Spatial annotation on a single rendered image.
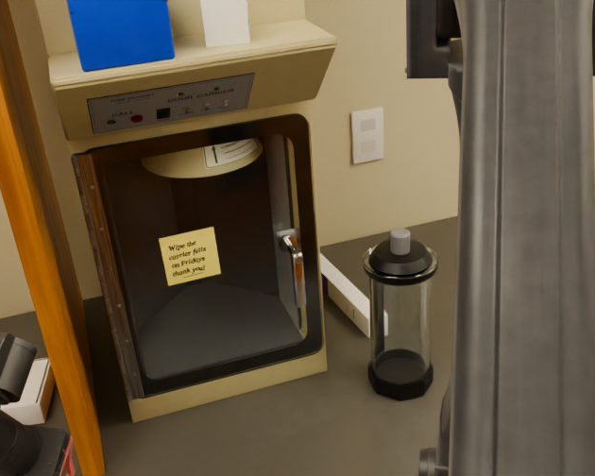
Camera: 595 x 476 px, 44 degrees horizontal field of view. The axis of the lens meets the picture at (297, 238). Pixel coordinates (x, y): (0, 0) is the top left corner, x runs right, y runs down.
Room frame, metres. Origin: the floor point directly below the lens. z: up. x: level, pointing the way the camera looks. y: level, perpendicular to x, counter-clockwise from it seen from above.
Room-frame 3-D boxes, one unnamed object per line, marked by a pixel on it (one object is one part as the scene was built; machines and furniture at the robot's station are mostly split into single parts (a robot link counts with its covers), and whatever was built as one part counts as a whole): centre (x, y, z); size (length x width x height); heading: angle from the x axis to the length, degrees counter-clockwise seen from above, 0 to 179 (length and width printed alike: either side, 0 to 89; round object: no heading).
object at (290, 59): (0.85, 0.11, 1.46); 0.32 x 0.11 x 0.10; 106
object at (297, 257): (0.90, 0.01, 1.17); 0.05 x 0.03 x 0.10; 16
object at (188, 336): (0.90, 0.12, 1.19); 0.30 x 0.01 x 0.40; 106
